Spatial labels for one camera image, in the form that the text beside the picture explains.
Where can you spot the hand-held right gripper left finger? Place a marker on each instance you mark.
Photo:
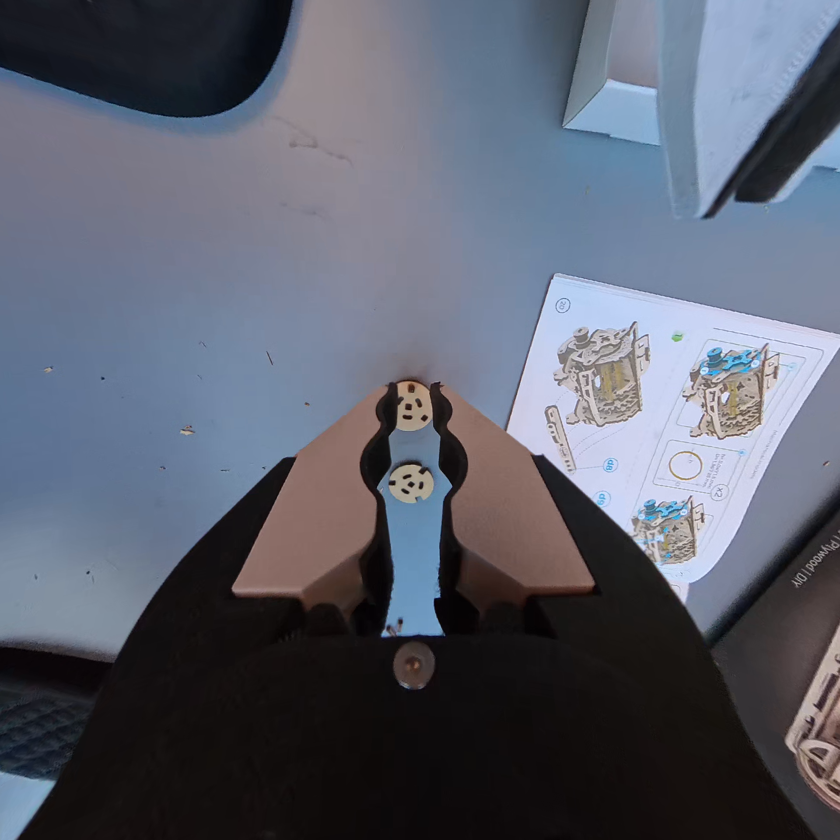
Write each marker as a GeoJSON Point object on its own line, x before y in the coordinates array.
{"type": "Point", "coordinates": [308, 525]}

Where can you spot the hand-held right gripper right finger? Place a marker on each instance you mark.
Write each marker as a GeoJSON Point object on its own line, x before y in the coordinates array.
{"type": "Point", "coordinates": [518, 525]}

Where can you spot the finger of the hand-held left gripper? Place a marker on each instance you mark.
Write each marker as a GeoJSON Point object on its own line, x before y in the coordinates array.
{"type": "Point", "coordinates": [722, 98]}

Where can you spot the round wooden disc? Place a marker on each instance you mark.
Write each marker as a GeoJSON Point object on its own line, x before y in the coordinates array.
{"type": "Point", "coordinates": [426, 489]}
{"type": "Point", "coordinates": [423, 420]}

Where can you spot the white cardboard tray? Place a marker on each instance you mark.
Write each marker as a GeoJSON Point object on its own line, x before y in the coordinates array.
{"type": "Point", "coordinates": [623, 118]}

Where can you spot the printed instruction booklet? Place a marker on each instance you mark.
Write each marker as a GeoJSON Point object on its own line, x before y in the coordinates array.
{"type": "Point", "coordinates": [656, 420]}

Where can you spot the black model kit box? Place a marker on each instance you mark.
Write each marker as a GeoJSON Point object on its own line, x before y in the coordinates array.
{"type": "Point", "coordinates": [761, 656]}

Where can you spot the black mesh chair seat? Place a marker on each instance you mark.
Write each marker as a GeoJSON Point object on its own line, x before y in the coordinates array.
{"type": "Point", "coordinates": [39, 728]}

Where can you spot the black textured wrist rest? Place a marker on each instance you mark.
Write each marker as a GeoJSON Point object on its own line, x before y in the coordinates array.
{"type": "Point", "coordinates": [131, 52]}

